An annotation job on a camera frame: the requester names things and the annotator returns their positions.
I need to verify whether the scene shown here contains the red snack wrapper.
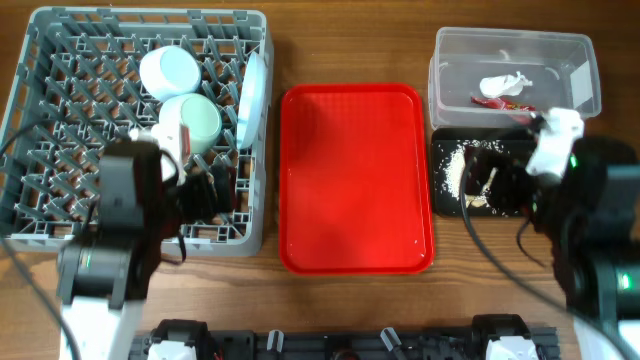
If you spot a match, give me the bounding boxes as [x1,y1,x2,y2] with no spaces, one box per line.
[470,96,536,124]

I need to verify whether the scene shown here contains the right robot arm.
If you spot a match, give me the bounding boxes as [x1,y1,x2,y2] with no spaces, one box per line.
[461,136,639,359]

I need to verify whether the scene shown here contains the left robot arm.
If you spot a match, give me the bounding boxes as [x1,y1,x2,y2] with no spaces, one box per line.
[57,141,235,359]

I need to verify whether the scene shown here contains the black plastic tray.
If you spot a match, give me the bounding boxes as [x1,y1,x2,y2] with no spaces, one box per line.
[429,127,536,217]

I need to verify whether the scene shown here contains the light green bowl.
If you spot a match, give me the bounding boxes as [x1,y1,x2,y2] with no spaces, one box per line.
[159,93,222,154]

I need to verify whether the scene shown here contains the clear plastic bin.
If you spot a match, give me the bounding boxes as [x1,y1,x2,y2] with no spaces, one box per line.
[425,27,602,129]

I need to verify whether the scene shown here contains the pile of white rice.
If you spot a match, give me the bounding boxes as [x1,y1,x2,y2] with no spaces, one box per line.
[436,140,497,217]

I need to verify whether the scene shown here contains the red plastic tray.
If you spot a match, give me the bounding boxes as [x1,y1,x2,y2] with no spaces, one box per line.
[279,83,435,276]

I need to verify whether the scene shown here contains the light blue round plate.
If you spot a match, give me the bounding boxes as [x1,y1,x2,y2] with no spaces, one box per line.
[236,53,267,149]

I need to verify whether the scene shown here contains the light blue cup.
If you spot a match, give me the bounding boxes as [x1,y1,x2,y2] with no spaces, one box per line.
[140,46,201,102]

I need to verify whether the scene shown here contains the peanut shells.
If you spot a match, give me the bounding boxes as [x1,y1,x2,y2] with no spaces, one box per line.
[466,168,498,208]

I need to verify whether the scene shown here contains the grey dishwasher rack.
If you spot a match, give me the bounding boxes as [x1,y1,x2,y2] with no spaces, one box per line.
[1,7,274,256]

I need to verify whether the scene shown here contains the white napkin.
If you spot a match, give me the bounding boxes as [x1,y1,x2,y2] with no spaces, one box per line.
[479,71,533,99]

